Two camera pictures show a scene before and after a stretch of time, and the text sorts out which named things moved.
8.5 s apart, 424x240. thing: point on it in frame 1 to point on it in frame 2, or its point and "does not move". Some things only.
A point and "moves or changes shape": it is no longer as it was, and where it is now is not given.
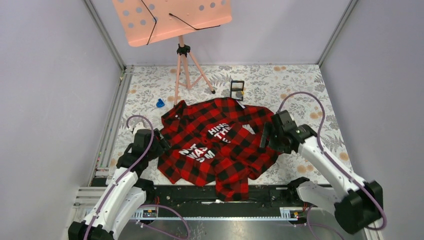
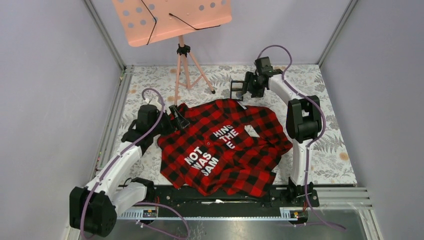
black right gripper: (269, 130) to (256, 93)
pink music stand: (146, 22) does not move
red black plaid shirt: (215, 141) moves or changes shape
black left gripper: (162, 146) to (181, 121)
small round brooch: (239, 93) does not move
